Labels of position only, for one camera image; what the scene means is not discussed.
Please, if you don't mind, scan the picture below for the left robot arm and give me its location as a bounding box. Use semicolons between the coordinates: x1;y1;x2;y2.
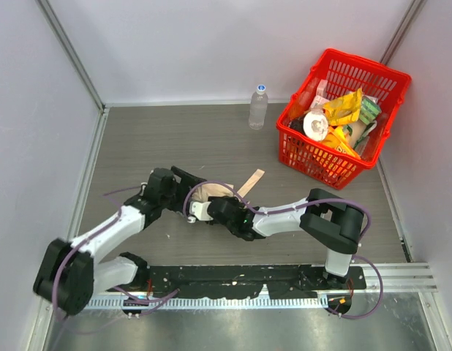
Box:
33;166;203;316

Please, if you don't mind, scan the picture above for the yellow snack bag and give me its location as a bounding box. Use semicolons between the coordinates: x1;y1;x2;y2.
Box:
323;88;364;127

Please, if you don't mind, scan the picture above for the green carton box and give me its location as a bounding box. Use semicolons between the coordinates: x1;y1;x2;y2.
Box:
359;96;382;125

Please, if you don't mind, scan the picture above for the white box in basket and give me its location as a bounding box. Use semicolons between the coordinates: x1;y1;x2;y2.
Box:
309;80;329;109

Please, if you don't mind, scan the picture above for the purple cable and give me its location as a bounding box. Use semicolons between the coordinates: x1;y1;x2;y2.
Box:
52;184;179;332
184;181;384;320

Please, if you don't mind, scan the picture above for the red plastic basket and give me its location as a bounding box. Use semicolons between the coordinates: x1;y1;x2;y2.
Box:
276;48;411;189

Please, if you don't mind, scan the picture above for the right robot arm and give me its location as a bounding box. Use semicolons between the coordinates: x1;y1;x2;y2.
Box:
206;188;369;282

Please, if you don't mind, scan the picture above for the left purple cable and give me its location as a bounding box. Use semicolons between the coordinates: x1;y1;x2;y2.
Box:
52;184;179;332

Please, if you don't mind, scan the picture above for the white slotted cable duct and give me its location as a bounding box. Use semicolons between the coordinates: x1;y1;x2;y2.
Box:
84;294;328;312

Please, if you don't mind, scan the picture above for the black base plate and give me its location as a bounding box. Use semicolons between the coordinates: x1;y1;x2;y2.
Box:
105;263;368;299

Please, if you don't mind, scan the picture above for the orange snack bag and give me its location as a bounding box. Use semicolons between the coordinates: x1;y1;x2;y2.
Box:
321;126;361;159

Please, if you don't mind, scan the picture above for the beige cup in basket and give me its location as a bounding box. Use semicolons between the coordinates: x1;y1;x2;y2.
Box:
342;121;377;148

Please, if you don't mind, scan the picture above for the beige folding umbrella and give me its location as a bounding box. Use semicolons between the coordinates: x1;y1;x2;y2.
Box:
191;169;265;203

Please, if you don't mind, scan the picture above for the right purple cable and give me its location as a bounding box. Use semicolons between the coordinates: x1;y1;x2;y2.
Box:
184;181;384;320

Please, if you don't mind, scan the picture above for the clear water bottle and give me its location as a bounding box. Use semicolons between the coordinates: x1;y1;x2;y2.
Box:
249;84;268;130

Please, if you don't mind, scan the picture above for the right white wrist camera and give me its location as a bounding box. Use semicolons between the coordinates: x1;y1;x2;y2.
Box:
187;201;213;223

